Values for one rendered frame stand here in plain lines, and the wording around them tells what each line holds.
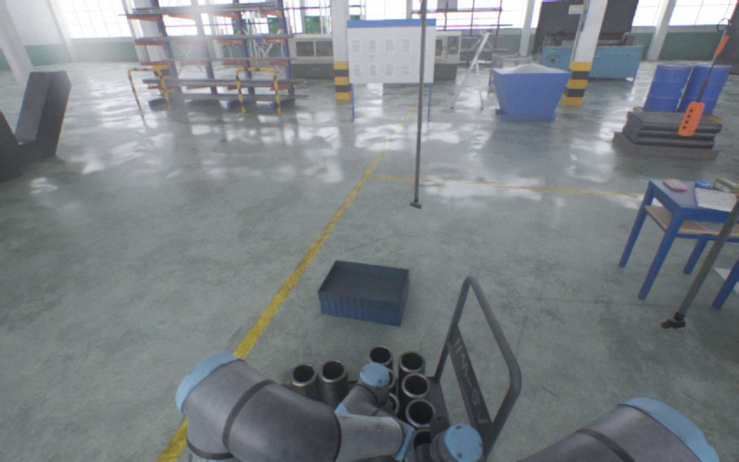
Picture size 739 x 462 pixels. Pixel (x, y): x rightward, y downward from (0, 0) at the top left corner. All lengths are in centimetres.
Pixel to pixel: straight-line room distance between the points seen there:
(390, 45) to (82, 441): 768
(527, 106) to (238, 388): 827
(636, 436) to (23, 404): 300
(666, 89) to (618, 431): 927
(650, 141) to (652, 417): 666
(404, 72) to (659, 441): 810
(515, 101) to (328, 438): 814
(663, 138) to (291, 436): 701
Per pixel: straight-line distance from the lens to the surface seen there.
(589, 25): 1052
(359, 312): 268
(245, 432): 62
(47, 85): 866
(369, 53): 843
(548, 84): 860
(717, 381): 311
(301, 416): 62
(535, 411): 242
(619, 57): 1570
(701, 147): 747
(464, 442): 110
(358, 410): 116
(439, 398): 202
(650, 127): 712
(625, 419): 62
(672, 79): 969
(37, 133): 845
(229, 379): 66
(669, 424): 64
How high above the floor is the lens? 190
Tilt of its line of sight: 30 degrees down
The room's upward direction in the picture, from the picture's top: 2 degrees counter-clockwise
